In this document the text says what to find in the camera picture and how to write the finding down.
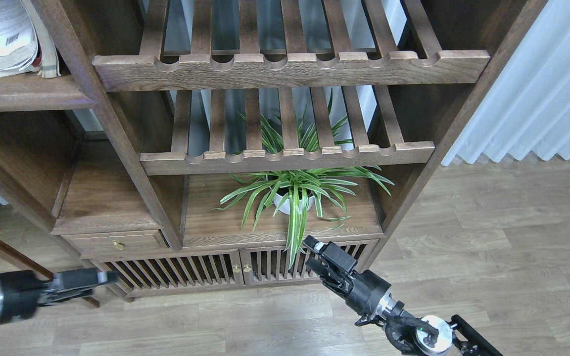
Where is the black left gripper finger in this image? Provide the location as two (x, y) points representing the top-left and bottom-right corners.
(52, 268), (119, 291)

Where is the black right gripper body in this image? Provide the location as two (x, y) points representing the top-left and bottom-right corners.
(320, 270), (393, 319)

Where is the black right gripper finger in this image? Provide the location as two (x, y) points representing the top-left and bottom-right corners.
(307, 259), (332, 282)
(302, 236), (357, 280)

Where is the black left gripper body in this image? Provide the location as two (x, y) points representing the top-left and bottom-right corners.
(0, 270), (93, 325)

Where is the dark maroon cover book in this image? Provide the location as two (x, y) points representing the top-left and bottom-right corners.
(22, 0), (61, 78)

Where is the yellow green cover book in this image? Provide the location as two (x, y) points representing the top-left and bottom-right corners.
(0, 0), (39, 72)

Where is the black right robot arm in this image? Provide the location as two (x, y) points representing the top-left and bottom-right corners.
(303, 236), (500, 356)

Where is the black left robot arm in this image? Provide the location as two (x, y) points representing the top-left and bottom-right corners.
(0, 268), (119, 325)

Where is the right slatted cabinet door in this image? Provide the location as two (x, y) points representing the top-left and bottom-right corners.
(240, 239), (378, 286)

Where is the wooden drawer with brass knob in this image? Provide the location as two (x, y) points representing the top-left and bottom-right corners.
(63, 230), (168, 258)

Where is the white plant pot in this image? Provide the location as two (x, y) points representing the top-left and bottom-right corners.
(273, 190), (316, 215)

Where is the green spider plant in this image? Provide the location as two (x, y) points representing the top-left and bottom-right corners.
(213, 88), (394, 270)

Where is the dark wooden bookshelf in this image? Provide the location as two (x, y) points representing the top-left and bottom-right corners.
(0, 0), (548, 312)

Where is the white pleated curtain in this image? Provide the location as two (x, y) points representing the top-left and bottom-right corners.
(442, 0), (570, 165)

